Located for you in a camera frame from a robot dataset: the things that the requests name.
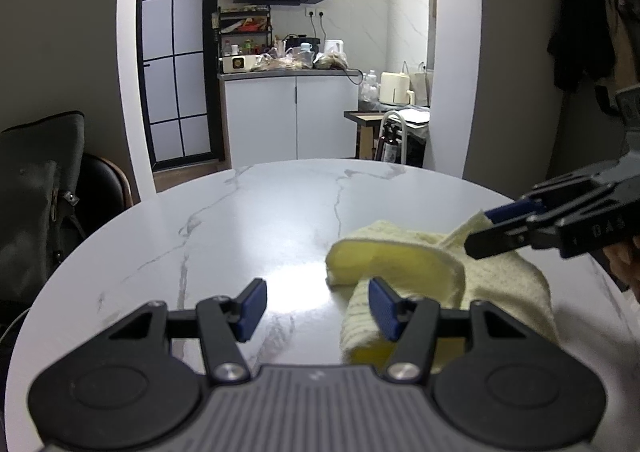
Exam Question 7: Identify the black spice rack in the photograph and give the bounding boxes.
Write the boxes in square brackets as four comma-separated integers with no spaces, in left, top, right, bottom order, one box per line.
[212,5,273,57]

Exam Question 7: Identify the hanging dark clothes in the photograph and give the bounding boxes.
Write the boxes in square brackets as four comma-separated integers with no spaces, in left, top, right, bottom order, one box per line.
[548,0,639,93]

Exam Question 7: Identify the white air fryer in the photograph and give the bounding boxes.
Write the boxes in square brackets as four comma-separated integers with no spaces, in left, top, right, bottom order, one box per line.
[378,72,414,106]

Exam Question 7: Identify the black backpack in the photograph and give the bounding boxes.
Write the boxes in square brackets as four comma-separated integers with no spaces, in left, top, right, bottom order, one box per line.
[0,110,87,313]

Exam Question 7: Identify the black framed glass door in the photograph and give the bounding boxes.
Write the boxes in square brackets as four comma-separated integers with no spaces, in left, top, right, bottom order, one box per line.
[137,0,226,171]

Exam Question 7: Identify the white small appliance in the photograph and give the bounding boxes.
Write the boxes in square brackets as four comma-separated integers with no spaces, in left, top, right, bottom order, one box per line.
[221,55,262,74]

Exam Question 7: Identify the person's right hand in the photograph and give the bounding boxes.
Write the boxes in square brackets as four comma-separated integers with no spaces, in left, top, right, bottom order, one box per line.
[603,237,640,302]

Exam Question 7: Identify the dark wooden chair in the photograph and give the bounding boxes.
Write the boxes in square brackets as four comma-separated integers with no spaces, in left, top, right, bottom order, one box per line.
[75,152,134,238]

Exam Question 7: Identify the wooden side table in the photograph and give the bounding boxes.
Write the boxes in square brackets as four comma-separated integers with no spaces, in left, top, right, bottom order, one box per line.
[342,107,432,167]

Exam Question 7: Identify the yellow towel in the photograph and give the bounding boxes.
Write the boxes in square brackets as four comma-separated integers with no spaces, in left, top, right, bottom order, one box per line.
[326,212,559,370]

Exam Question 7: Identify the clear plastic jug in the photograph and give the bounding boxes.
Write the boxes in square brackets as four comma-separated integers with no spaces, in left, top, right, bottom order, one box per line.
[359,70,378,104]

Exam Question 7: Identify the white electric kettle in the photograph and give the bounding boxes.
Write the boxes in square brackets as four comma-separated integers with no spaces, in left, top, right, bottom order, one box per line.
[323,38,346,64]

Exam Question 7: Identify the white base cabinet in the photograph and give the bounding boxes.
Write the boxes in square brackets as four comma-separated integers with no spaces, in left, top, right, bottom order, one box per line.
[220,70,361,167]

